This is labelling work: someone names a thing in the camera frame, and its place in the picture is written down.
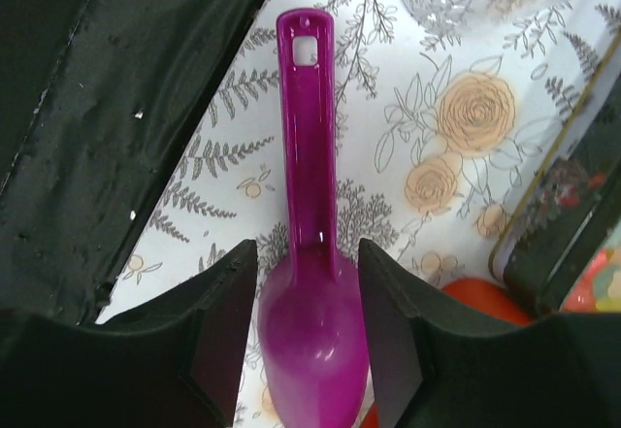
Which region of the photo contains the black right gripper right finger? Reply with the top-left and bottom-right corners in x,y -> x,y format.
358,239 -> 620,427

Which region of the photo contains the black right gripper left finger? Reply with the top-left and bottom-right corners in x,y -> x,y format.
1,240 -> 258,427

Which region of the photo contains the purple plastic scoop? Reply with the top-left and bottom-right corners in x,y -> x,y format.
257,8 -> 369,427

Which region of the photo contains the tin of translucent star candies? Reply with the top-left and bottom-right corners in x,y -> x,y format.
489,42 -> 620,315

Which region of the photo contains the orange tray of lollipops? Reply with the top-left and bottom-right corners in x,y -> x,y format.
361,279 -> 533,427

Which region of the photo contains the floral table mat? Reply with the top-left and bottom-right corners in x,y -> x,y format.
94,0 -> 621,428

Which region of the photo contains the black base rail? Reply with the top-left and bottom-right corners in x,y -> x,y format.
1,0 -> 265,325

